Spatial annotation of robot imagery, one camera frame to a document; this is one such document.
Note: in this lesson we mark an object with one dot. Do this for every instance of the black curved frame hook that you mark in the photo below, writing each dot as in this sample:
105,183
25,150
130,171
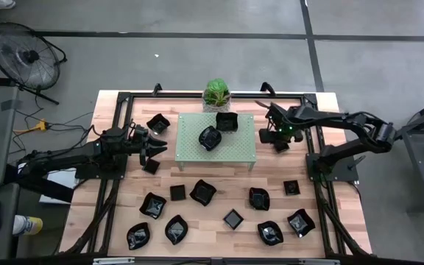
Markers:
267,87
157,88

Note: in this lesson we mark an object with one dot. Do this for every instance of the white and yellow bottle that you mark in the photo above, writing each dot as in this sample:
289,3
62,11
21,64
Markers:
28,225

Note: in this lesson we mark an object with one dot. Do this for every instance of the black rounded wavy mini plate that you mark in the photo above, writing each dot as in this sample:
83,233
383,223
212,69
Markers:
210,138
270,233
259,199

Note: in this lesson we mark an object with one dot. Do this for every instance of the black desk foot bar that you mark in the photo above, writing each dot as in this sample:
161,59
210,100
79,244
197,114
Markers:
39,186

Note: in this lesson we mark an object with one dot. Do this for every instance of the black small square mini plate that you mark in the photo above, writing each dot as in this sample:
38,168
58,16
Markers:
177,193
233,219
292,188
151,166

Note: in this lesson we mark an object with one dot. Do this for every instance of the silver metal bracket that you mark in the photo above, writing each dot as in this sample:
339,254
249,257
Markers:
318,261
112,261

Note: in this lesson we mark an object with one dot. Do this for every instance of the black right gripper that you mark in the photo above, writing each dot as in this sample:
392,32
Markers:
283,119

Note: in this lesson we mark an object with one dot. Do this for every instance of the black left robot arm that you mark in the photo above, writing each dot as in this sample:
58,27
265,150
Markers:
79,158

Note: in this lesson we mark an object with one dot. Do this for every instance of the black deep square mini bowl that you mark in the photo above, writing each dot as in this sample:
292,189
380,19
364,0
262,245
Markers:
227,121

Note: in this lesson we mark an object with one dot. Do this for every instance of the black leaf-shaped mini plate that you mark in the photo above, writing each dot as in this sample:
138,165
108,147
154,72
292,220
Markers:
138,236
176,230

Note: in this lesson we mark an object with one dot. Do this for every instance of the green perforated metal shelf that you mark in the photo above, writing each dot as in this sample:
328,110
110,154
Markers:
234,151

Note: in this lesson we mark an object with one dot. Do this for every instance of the succulent in white patterned pot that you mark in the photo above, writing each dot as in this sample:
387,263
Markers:
216,94

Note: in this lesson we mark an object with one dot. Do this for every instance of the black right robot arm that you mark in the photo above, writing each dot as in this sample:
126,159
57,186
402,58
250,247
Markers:
344,119

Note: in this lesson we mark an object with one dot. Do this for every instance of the black floor fan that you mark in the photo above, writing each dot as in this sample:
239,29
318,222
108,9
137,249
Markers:
24,57

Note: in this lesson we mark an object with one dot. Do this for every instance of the neighbouring workstation frame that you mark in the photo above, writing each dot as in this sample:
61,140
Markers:
423,158

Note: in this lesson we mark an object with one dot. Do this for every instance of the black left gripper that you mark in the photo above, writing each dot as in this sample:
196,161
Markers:
138,138

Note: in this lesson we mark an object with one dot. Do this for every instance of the white flat panel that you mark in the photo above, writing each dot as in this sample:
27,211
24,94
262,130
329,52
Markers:
63,178

